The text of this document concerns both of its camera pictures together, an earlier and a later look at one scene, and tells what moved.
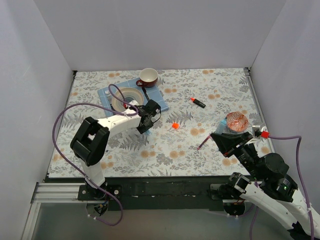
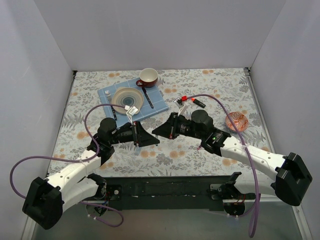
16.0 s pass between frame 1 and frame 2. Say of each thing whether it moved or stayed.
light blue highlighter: moved
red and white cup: stayed
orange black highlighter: stayed
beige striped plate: stayed
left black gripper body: moved
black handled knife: stayed
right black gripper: moved
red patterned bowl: stayed
